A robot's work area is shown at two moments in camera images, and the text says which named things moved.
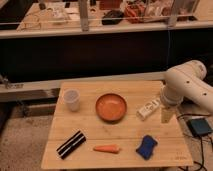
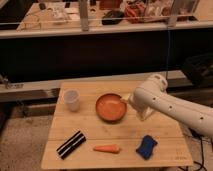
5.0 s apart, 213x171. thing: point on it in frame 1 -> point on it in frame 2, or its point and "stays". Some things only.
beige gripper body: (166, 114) -> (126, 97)
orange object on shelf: (135, 13) stays
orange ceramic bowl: (111, 107) stays
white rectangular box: (142, 113) stays
